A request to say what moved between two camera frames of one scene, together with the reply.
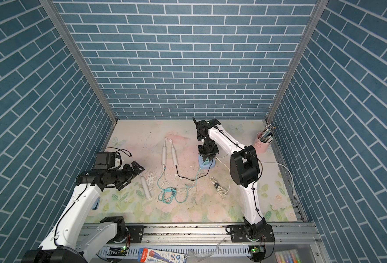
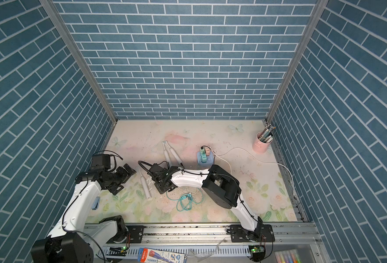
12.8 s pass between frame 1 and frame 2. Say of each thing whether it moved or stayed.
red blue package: stayed
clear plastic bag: stayed
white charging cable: moved
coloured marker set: stayed
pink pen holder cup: stayed
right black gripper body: moved
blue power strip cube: stayed
